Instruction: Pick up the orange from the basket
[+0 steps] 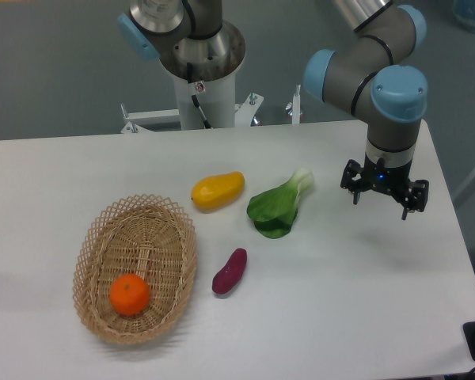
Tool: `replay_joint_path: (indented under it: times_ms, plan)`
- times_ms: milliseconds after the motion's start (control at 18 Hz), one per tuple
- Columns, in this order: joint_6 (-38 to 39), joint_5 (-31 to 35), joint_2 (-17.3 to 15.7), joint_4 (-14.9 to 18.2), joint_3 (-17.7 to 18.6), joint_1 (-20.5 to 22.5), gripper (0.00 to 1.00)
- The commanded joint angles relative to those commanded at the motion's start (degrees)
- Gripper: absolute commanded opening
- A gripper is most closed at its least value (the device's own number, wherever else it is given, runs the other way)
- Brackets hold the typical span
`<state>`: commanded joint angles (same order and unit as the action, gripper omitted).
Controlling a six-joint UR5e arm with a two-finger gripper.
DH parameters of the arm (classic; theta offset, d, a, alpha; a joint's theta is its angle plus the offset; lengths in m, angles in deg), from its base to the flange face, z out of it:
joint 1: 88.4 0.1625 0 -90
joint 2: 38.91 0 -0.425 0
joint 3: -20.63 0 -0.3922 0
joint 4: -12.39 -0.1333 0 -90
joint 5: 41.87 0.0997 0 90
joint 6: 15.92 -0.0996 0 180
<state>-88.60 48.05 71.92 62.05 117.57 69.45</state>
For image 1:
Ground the orange fruit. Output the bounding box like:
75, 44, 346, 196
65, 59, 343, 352
109, 273, 150, 317

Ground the green bok choy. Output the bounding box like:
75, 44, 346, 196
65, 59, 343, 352
246, 168, 314, 239

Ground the purple sweet potato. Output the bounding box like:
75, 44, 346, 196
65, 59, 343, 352
211, 248, 248, 295

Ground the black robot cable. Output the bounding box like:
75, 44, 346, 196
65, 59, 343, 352
186, 62, 214, 130

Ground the woven wicker basket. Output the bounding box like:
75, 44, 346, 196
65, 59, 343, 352
73, 194, 197, 345

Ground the yellow mango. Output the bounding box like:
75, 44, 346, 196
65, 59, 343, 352
191, 171, 245, 211

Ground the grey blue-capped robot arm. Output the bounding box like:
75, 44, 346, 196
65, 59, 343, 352
117, 1, 429, 213

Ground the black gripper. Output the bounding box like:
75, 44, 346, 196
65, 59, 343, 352
340, 158, 429, 220

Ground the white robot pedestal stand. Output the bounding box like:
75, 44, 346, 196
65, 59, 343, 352
120, 21, 304, 134

